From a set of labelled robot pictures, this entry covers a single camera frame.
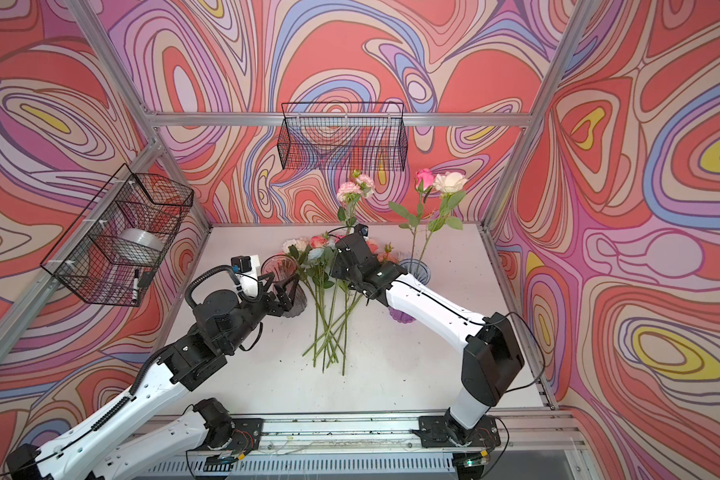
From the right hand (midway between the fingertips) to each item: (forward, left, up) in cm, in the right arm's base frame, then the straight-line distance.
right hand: (338, 268), depth 82 cm
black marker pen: (-9, +49, +6) cm, 50 cm away
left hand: (-9, +10, +10) cm, 17 cm away
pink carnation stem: (+19, -4, +11) cm, 22 cm away
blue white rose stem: (+15, +9, -13) cm, 22 cm away
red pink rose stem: (+25, +9, -16) cm, 31 cm away
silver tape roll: (+2, +48, +13) cm, 49 cm away
